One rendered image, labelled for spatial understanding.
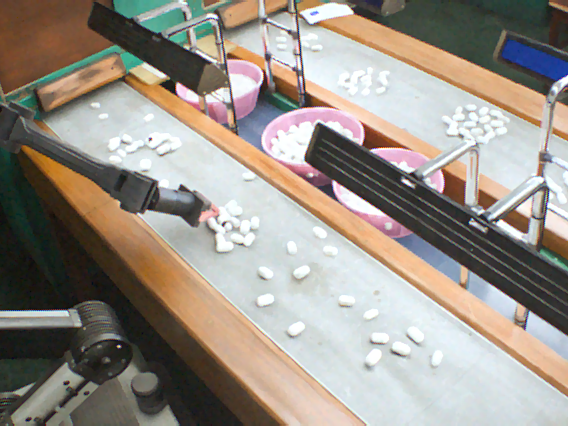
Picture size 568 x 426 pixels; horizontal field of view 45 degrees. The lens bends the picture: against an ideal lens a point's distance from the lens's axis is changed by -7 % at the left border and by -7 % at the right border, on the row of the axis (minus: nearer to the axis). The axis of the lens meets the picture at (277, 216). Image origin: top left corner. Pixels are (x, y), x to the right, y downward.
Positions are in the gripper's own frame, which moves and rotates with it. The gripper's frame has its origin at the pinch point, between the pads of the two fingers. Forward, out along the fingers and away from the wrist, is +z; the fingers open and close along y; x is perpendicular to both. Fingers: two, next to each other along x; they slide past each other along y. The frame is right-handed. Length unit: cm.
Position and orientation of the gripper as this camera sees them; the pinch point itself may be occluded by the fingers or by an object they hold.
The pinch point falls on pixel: (215, 211)
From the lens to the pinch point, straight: 173.6
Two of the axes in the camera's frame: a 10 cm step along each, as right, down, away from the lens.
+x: -4.2, 8.8, 2.0
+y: -6.2, -4.4, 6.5
